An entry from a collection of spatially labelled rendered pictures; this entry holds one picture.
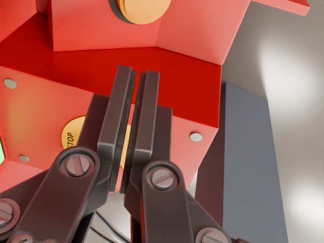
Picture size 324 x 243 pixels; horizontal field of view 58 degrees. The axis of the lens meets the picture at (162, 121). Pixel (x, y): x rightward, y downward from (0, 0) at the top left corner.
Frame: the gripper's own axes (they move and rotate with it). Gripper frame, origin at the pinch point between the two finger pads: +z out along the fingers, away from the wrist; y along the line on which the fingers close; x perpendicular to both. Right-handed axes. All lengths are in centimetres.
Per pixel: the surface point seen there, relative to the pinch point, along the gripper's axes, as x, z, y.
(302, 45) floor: -34, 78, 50
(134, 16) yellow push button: -1.6, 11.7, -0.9
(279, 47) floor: -37, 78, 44
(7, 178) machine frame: -54, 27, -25
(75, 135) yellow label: -9.2, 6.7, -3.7
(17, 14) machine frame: -18.3, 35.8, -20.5
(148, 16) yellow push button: -1.7, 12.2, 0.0
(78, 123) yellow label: -7.9, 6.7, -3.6
